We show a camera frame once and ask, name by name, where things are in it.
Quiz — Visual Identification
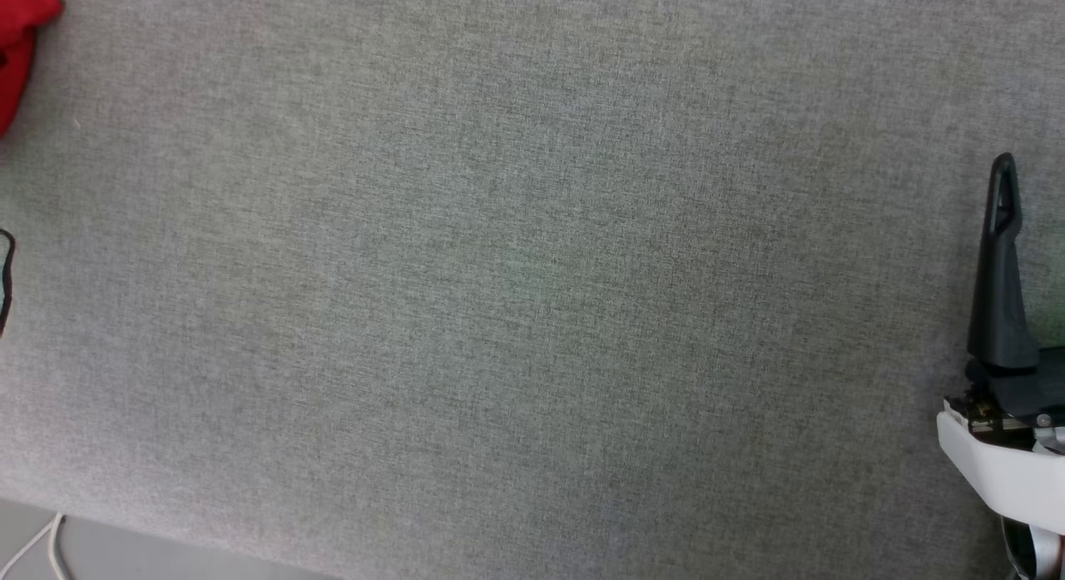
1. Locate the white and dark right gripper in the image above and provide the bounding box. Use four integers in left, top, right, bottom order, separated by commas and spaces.
937, 152, 1065, 536

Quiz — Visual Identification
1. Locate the red garment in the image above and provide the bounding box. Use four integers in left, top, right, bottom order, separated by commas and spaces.
0, 0, 64, 138

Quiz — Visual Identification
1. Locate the thin white cable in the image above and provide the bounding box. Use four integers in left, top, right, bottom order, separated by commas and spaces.
0, 513, 69, 580

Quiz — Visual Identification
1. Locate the thin black cable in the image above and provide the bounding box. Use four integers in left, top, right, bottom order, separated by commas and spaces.
0, 229, 17, 340

